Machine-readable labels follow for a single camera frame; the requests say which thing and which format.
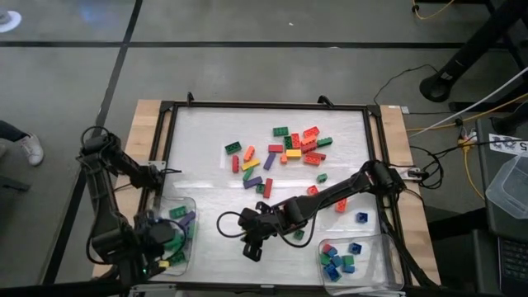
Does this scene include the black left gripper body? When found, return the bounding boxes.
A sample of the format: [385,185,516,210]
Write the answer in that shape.
[126,211,177,278]

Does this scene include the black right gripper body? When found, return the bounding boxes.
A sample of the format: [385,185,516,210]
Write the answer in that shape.
[238,200,299,241]

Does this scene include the clear plastic bin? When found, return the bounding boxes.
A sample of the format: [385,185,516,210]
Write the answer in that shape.
[316,233,406,296]
[142,196,201,276]

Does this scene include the white plastic surface sheet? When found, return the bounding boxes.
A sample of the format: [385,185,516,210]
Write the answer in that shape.
[164,106,383,286]

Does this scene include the black furniture leg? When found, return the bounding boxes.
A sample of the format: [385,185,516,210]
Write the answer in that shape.
[0,175,33,194]

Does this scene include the person's shoe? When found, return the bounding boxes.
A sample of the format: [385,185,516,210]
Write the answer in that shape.
[18,132,45,167]

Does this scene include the white connector box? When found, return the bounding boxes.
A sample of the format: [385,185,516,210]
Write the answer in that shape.
[399,166,426,182]

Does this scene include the person's leg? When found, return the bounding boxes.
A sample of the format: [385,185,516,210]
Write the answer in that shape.
[0,119,29,144]

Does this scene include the white power plugs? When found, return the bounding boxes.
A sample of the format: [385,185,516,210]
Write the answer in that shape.
[455,125,479,146]

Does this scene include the black equipment case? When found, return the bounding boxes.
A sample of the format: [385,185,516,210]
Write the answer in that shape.
[428,117,528,297]

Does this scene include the clear plastic tub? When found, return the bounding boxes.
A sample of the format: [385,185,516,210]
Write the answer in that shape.
[485,153,528,220]

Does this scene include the black keyboard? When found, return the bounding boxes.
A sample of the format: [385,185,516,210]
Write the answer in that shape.
[497,234,528,286]

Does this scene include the white paper label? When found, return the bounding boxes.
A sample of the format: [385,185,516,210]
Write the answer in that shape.
[488,132,528,157]

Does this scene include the white round floor marker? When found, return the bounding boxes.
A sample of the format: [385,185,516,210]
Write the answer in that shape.
[0,10,23,34]

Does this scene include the black stand leg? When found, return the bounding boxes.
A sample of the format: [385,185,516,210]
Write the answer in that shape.
[489,101,528,136]

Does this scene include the black bottom rail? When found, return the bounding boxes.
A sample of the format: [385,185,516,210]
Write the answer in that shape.
[0,278,139,297]

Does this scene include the thin black cable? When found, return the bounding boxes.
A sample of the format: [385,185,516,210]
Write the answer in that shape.
[373,63,441,106]

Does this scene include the yellow cable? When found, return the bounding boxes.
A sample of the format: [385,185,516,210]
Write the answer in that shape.
[411,0,455,21]
[456,139,487,202]
[406,92,528,133]

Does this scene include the white cable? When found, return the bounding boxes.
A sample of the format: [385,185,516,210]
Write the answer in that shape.
[408,65,528,138]

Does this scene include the black camera stand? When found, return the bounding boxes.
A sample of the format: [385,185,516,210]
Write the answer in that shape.
[418,0,528,104]

